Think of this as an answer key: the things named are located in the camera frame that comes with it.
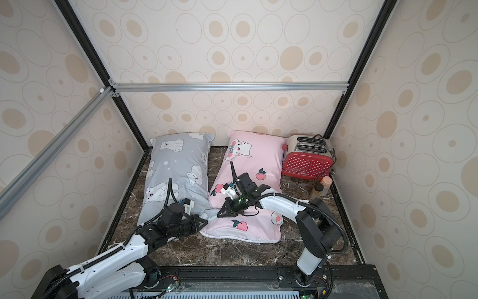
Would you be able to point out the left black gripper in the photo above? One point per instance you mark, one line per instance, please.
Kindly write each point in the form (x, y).
(198, 227)

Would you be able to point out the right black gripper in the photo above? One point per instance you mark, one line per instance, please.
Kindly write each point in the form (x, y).
(231, 204)

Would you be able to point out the grey bear print pillow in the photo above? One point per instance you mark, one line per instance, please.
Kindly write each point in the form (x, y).
(182, 157)

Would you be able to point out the pink peach print pillow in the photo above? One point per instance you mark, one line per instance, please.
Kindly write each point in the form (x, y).
(252, 166)

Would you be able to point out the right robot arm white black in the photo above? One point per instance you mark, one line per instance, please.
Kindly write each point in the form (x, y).
(321, 233)

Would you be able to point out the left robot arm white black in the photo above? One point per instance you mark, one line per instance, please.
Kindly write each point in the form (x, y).
(124, 266)

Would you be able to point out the bottle with dark cap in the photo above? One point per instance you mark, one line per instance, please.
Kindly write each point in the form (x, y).
(316, 191)

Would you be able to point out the red and cream toaster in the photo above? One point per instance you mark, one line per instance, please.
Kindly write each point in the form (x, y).
(308, 157)

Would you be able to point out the bottle with pink cap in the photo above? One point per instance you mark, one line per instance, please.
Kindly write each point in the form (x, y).
(326, 183)

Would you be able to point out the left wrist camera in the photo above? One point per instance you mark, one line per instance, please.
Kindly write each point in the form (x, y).
(188, 205)

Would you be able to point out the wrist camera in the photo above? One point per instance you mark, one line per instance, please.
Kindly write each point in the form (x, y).
(230, 191)
(188, 205)

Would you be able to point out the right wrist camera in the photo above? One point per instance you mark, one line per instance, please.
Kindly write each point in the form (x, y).
(230, 191)

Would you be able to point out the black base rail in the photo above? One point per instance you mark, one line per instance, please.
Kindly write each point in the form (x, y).
(267, 282)

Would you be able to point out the horizontal aluminium frame bar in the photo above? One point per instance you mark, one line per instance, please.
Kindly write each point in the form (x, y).
(230, 87)

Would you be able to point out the left slanted aluminium frame bar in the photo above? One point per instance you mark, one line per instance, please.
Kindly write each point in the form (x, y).
(22, 182)

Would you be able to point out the left black corner post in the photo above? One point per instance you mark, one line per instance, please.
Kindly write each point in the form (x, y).
(73, 22)

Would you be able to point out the black corner post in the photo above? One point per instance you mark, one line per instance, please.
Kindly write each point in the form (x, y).
(73, 22)
(372, 40)

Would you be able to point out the right black corner post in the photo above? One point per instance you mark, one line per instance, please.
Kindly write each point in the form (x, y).
(372, 40)

